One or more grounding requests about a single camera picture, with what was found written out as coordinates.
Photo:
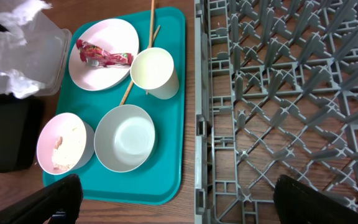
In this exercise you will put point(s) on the cream plastic cup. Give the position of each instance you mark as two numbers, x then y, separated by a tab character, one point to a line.
153	70

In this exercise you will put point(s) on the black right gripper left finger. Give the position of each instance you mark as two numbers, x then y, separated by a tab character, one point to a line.
59	202

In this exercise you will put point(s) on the pink round plate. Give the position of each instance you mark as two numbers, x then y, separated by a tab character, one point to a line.
116	36

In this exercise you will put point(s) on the teal plastic tray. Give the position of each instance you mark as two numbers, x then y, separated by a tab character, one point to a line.
156	181

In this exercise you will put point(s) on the rice food waste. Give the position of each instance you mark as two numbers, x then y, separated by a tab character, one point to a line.
69	148

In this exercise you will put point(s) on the clear plastic bin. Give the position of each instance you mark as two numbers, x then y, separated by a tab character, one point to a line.
61	39

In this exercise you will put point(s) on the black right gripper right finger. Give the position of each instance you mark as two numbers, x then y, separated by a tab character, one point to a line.
298	203

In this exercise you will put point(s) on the black tray bin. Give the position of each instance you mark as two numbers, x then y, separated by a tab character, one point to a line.
20	122

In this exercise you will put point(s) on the grey dishwasher rack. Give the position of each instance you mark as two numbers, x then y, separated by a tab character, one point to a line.
276	93

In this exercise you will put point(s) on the grey-white bowl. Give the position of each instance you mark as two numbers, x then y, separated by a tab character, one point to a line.
125	138

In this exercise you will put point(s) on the red snack wrapper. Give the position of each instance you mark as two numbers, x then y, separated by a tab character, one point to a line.
95	56

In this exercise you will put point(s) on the white napkin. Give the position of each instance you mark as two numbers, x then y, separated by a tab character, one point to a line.
24	52

